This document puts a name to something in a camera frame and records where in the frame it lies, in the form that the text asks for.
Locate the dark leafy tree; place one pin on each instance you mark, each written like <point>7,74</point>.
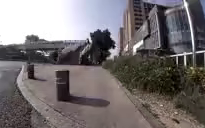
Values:
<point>101,45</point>

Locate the grey paved footpath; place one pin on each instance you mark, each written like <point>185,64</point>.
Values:
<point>100,86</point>

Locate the dark round bollard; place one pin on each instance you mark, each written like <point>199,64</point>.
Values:
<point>62,85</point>
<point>30,71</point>

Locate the green hedge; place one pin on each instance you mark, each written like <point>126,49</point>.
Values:
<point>150,73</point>

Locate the grey concrete footbridge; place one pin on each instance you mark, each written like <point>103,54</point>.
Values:
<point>50,45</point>

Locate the tall building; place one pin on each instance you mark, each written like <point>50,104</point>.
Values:
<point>156,30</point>

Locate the bare gravel strip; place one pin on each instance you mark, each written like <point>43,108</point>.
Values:
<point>156,106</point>

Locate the grey concrete kerb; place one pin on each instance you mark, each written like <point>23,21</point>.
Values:
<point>33,100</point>

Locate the white railing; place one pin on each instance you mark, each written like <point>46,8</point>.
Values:
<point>190,53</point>

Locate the pale lamp pole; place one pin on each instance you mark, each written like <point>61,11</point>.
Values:
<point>190,30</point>

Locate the grey asphalt road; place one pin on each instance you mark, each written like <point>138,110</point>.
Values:
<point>3,76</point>

